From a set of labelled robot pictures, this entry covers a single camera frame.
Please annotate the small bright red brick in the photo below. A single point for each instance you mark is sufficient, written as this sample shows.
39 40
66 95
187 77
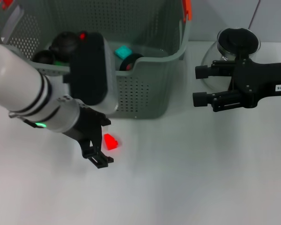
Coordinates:
82 36
129 67

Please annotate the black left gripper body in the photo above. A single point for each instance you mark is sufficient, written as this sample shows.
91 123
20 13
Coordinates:
89 131

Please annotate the glass teacup with black holder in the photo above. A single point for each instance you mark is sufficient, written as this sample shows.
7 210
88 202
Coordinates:
128 61

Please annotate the green rectangular building brick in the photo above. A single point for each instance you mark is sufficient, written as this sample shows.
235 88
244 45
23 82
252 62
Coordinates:
59 63

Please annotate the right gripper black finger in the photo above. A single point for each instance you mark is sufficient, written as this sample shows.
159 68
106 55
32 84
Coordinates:
199 99
201 71

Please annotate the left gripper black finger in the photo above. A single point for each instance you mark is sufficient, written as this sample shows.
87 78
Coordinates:
106 121
100 160

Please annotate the large bright red brick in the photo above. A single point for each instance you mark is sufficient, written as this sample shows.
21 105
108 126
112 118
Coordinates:
111 141

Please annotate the small black clay teacup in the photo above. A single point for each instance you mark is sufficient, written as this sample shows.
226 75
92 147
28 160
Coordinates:
43 57

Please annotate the black clay teapot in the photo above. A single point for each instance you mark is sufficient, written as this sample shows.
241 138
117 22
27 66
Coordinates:
64 44

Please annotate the grey-green perforated storage bin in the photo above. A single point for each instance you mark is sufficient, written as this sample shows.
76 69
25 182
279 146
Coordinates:
142 98

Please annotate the teal square plate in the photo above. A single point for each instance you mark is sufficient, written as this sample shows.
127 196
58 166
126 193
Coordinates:
123 52

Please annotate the left gripper metal plug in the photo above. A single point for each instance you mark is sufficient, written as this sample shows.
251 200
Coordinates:
14 115

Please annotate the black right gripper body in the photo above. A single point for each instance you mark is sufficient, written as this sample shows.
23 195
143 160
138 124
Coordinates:
250 79

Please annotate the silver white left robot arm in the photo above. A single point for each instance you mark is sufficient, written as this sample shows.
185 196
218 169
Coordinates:
18 82

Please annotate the glass teapot with black lid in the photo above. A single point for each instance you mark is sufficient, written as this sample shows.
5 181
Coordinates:
238 39

